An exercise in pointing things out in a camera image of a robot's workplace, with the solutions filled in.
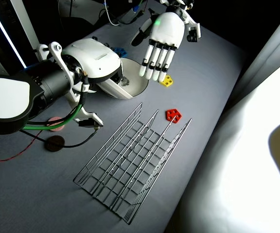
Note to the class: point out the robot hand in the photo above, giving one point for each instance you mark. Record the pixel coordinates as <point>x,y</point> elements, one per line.
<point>93,58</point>
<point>166,29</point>

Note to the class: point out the white plate with leaf print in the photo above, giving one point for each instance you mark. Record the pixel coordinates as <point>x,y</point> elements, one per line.
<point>137,80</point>

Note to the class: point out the blue pentagon block with holes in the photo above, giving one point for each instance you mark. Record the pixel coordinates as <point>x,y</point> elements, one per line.
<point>120,51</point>

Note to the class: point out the yellow pentagon block with holes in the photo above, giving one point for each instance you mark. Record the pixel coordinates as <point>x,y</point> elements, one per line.
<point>163,83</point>

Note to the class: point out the grey table cloth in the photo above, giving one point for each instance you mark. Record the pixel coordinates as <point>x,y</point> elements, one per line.
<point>203,72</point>

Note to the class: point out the pink sandwich cookie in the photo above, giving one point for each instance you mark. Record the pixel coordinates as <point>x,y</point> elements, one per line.
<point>56,129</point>

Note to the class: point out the red pentagon block with holes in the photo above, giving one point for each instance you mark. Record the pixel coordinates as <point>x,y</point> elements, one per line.
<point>173,115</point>

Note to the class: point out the white LED light bar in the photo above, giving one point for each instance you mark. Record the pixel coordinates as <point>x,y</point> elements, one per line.
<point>7,36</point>

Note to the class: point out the brown sandwich cookie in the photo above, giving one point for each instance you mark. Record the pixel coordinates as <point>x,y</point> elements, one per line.
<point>53,144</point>

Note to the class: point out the white backdrop sheet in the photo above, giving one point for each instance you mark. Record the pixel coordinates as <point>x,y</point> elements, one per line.
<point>251,145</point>

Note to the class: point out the white metal post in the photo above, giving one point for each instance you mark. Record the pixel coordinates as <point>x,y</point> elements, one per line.
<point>21,14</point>

